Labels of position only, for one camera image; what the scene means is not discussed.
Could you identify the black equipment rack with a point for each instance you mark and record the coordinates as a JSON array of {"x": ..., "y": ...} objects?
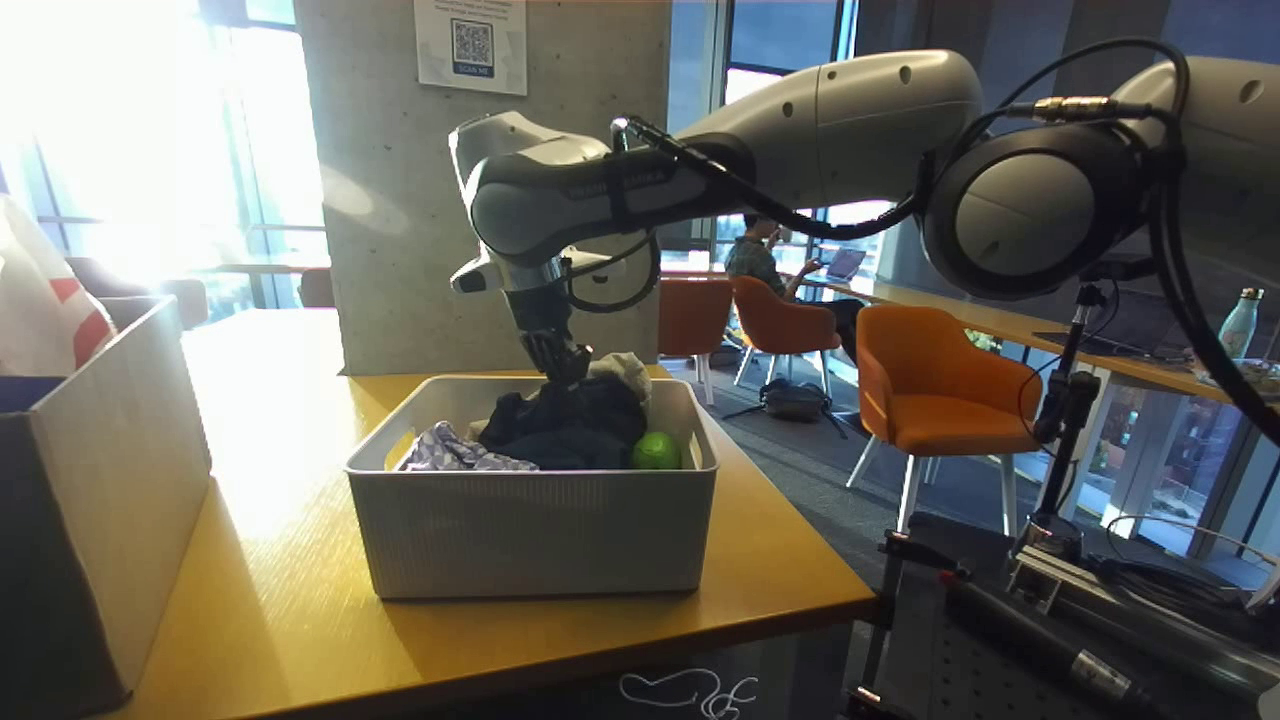
[{"x": 1064, "y": 627}]

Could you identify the pale green bottle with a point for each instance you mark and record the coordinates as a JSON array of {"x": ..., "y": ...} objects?
[{"x": 1243, "y": 326}]

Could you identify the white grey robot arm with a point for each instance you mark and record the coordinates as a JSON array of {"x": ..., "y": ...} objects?
[{"x": 824, "y": 125}]

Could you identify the orange chair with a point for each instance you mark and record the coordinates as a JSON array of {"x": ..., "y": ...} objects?
[
  {"x": 694, "y": 319},
  {"x": 782, "y": 326}
]

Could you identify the black camera tripod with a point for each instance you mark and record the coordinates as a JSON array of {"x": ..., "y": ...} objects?
[{"x": 1064, "y": 413}]

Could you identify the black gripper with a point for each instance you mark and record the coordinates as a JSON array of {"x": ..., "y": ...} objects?
[{"x": 550, "y": 323}]

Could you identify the dark navy cloth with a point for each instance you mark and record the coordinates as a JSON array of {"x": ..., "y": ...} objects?
[{"x": 567, "y": 424}]

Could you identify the green ball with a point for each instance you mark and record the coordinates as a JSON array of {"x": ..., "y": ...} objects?
[{"x": 659, "y": 451}]

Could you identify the off-white terry towel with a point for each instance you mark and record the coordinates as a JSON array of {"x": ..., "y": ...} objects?
[{"x": 627, "y": 374}]

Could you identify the seated person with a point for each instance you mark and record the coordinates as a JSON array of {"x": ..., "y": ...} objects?
[{"x": 757, "y": 258}]

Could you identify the long wooden counter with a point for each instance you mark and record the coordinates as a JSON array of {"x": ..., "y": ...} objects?
[{"x": 1133, "y": 357}]

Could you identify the white red printed bag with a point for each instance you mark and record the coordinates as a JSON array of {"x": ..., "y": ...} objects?
[{"x": 47, "y": 315}]

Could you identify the large orange armchair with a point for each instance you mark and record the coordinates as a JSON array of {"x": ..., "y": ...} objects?
[{"x": 932, "y": 385}]

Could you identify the cardboard box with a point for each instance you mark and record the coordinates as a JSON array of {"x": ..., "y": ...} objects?
[{"x": 107, "y": 505}]

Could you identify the white plastic basket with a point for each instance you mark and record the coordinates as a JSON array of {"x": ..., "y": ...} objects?
[{"x": 533, "y": 524}]

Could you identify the white paper poster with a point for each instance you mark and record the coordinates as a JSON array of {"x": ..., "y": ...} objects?
[{"x": 469, "y": 40}]

